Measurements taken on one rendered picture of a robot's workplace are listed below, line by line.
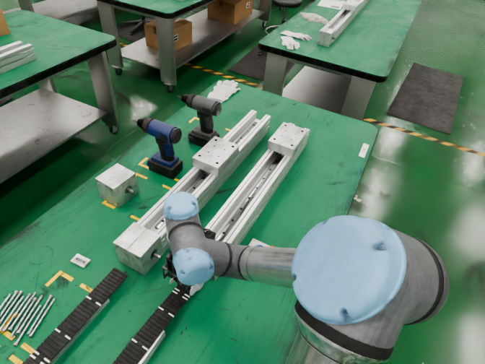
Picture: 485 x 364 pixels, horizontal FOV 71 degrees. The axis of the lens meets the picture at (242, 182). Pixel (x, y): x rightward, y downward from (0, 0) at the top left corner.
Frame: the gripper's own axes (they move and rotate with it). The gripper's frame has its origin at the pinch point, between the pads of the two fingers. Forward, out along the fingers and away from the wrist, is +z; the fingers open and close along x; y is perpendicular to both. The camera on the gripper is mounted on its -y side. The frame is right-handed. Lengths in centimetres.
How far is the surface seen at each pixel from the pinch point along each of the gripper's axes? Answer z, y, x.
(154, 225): -2.8, -9.3, -20.2
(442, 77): 78, -412, 77
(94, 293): -1.6, 16.9, -19.8
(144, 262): -3.8, 3.6, -13.5
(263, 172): -3, -51, -1
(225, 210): -6.7, -23.6, -2.4
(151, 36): 43, -233, -207
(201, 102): -20, -58, -34
